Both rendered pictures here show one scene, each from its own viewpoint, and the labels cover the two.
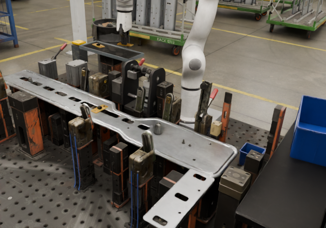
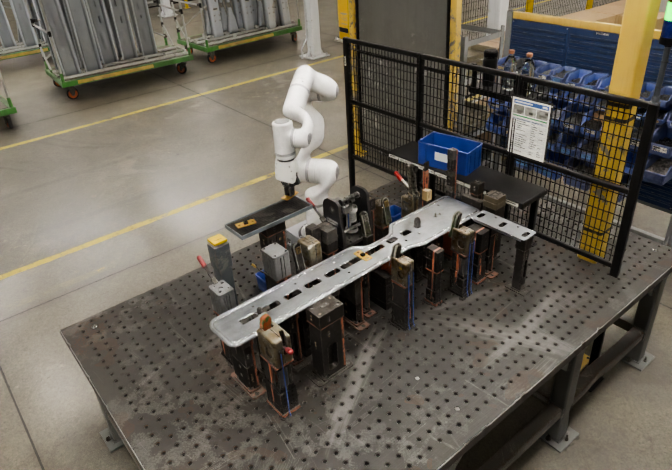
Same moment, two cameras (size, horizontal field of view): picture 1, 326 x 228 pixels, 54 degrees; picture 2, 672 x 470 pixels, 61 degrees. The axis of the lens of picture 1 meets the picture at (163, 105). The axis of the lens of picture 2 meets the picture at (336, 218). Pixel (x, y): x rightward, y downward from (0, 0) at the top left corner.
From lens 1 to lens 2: 2.48 m
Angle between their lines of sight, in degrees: 62
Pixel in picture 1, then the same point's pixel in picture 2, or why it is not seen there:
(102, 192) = (418, 311)
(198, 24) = (320, 135)
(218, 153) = (452, 203)
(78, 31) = not seen: outside the picture
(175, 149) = (444, 220)
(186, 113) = not seen: hidden behind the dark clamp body
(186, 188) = (493, 221)
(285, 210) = (520, 189)
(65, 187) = (407, 337)
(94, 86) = (318, 252)
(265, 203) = (514, 193)
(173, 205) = (511, 228)
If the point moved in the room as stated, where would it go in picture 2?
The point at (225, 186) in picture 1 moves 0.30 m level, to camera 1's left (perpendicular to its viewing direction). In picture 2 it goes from (499, 203) to (496, 236)
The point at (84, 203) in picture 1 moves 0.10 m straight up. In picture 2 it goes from (433, 323) to (434, 305)
